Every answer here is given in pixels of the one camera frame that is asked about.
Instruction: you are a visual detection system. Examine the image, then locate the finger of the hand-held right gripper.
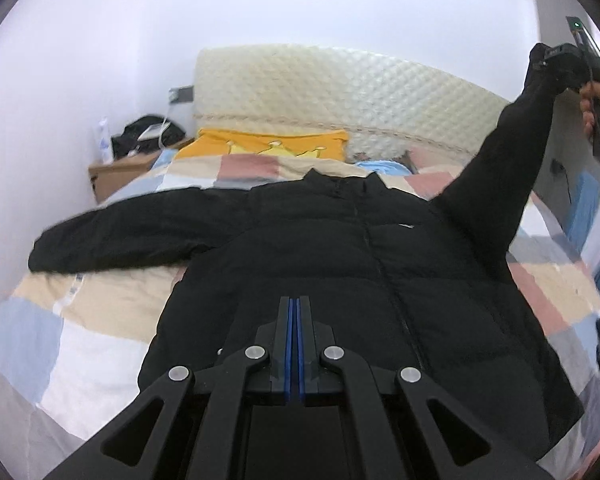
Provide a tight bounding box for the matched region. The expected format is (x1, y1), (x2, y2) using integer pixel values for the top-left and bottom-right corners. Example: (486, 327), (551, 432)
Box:
(539, 44), (583, 78)

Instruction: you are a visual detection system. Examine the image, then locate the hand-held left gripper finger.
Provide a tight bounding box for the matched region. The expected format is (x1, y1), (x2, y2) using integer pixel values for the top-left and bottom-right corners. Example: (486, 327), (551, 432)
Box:
(296, 296), (556, 480)
(42, 296), (293, 480)

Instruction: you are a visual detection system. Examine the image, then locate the black puffer jacket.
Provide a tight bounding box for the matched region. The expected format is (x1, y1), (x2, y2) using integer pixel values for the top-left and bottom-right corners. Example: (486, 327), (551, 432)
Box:
(28, 42), (586, 461)

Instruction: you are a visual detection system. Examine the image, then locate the person's right hand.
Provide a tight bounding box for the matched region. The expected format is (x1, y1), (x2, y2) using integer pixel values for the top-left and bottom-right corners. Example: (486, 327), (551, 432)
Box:
(580, 82), (600, 136)

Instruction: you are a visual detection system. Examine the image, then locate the blue chair cover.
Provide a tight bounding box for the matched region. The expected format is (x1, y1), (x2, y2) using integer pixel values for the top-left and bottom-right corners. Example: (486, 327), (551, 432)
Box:
(567, 170), (600, 261)

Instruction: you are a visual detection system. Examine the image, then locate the pink pillow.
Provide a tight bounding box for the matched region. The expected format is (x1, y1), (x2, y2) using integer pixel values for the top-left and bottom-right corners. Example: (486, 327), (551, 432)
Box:
(405, 146), (473, 170)

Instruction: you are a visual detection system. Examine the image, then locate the bed with checkered quilt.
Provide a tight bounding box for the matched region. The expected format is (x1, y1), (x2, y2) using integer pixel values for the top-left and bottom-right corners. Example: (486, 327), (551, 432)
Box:
(0, 152), (600, 466)

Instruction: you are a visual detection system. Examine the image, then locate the light blue pillow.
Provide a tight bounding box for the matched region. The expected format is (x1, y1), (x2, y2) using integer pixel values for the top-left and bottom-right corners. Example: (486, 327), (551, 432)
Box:
(352, 158), (413, 177)

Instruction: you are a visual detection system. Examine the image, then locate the grey fuzzy plush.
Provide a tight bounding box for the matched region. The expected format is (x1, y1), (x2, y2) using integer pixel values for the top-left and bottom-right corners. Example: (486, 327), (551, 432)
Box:
(347, 135), (411, 163)

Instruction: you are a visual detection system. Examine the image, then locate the yellow pillow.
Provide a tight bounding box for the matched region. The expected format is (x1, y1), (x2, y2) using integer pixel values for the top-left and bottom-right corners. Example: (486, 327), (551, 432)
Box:
(174, 129), (351, 162)

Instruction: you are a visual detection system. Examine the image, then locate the wooden nightstand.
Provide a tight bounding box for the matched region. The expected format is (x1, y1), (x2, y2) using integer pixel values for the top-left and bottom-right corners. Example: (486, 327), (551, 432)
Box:
(88, 136), (196, 204)

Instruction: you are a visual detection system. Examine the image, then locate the white flat box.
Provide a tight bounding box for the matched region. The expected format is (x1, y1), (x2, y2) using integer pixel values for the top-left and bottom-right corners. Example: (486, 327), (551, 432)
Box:
(139, 122), (170, 141)

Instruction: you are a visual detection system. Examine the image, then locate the cream quilted headboard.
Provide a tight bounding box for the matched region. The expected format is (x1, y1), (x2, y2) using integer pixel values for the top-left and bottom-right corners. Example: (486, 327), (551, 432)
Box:
(192, 42), (513, 166)

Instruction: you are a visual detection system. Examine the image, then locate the black bag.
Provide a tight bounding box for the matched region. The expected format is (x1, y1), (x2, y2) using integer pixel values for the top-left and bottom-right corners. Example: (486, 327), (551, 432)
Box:
(111, 115), (188, 158)

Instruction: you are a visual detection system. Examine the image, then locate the white bottle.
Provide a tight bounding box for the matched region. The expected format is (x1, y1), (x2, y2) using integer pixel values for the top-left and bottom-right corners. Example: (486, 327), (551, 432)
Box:
(96, 117), (113, 165)

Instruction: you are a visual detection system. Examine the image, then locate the white charging cable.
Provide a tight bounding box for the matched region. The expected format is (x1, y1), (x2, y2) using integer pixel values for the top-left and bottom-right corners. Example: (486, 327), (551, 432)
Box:
(157, 104), (173, 152)

